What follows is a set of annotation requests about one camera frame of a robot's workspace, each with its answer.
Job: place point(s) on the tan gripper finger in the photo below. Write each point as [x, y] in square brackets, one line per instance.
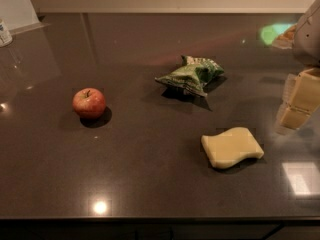
[291, 119]
[302, 91]

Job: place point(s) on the green jalapeno chip bag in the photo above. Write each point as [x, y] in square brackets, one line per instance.
[192, 77]

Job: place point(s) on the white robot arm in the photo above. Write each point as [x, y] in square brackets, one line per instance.
[306, 47]

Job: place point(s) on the red apple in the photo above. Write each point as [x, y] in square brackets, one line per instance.
[89, 103]

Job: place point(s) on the yellow wavy sponge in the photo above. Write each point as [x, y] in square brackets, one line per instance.
[231, 147]

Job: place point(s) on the white slanted board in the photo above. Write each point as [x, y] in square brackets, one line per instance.
[20, 16]

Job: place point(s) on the white labelled bottle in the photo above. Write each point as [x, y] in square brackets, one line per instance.
[5, 36]

